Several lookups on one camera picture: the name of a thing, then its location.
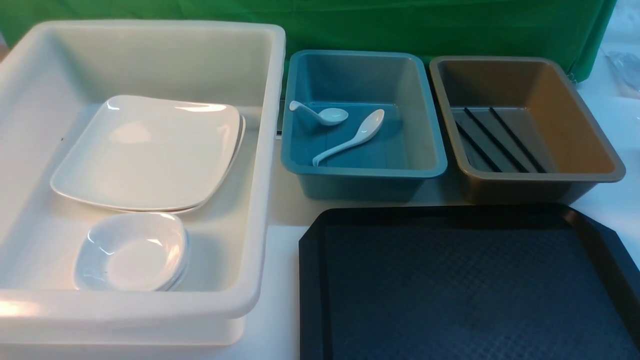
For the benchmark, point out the green cloth backdrop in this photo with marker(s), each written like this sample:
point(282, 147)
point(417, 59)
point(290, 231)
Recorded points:
point(569, 32)

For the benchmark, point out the blue plastic bin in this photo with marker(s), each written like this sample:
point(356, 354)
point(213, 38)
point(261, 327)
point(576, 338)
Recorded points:
point(408, 149)

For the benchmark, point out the black chopstick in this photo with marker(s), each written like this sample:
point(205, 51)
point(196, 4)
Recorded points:
point(492, 165)
point(483, 127)
point(531, 158)

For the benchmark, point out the white square plate in bin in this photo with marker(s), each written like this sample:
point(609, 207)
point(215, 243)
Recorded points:
point(238, 145)

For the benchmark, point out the large white rice plate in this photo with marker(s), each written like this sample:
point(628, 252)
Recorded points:
point(143, 154)

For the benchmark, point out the short white spoon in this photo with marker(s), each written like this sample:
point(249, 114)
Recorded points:
point(327, 117)

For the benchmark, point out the long white soup spoon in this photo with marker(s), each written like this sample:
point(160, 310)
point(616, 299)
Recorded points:
point(369, 127)

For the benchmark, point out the clear plastic bag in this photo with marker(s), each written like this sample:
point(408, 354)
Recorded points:
point(627, 67)

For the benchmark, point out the white small bowl in bin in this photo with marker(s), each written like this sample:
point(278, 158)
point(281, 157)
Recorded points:
point(140, 252)

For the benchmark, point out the brown plastic bin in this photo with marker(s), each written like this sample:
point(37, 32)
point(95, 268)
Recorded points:
point(542, 105)

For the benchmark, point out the large white plastic bin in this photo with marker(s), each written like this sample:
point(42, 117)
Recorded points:
point(52, 83)

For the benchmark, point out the black serving tray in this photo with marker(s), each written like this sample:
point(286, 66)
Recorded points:
point(493, 282)

